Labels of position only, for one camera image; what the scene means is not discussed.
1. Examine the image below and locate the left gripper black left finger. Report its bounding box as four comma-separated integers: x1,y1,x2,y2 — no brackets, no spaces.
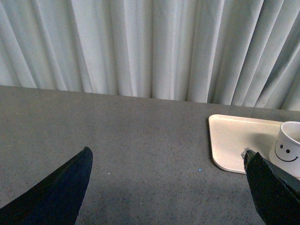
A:
0,147,93,225

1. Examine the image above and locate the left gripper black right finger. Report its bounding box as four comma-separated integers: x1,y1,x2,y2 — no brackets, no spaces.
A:
241,148,300,225

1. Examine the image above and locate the white smiley mug black handle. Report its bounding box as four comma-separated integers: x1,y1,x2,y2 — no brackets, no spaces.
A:
269,121,300,178

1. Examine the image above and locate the cream rectangular plate tray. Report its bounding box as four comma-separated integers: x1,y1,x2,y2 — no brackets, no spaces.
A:
209,114,283,173

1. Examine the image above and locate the light grey curtain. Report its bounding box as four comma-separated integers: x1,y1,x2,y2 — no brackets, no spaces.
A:
0,0,300,111

